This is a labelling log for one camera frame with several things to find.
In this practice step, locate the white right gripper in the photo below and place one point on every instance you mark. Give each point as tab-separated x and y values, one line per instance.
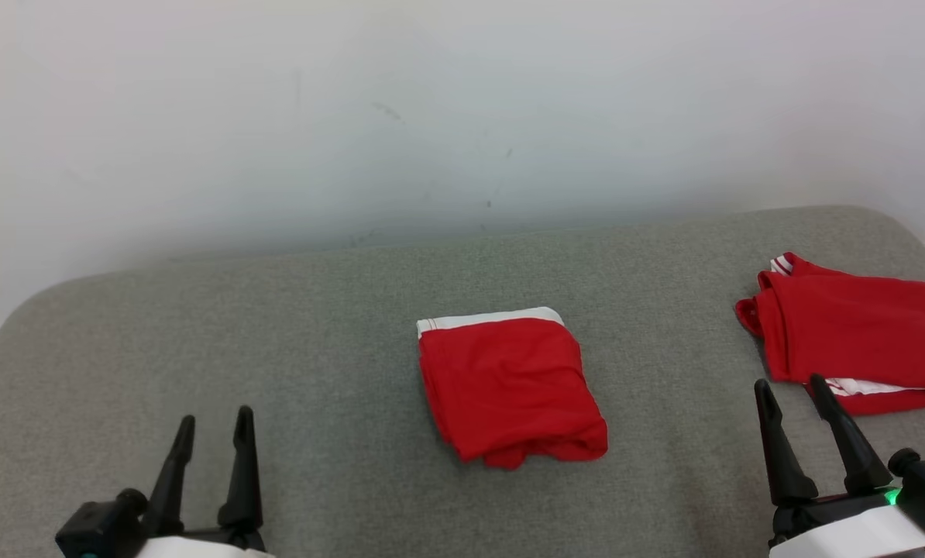
850	535

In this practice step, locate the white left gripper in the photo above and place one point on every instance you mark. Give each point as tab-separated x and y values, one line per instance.
199	547

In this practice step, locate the red Bulls 23 jersey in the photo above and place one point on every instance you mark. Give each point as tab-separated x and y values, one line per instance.
857	333

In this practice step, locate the red shorts white hem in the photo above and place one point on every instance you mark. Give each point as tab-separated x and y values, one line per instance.
509	387

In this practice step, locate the grey fabric sofa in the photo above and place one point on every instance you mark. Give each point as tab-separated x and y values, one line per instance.
276	349

